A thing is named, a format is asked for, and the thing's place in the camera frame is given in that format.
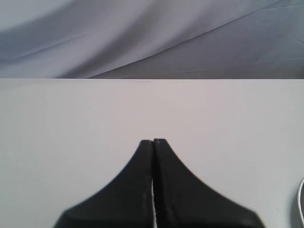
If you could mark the round stainless steel plate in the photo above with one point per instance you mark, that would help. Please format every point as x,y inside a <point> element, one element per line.
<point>300,201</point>

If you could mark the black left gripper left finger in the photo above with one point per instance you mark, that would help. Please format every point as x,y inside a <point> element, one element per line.
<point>126,202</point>

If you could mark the grey backdrop cloth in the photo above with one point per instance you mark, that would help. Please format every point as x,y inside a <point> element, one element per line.
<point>178,39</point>

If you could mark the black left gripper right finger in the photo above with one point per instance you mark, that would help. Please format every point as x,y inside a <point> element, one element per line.
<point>183,201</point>

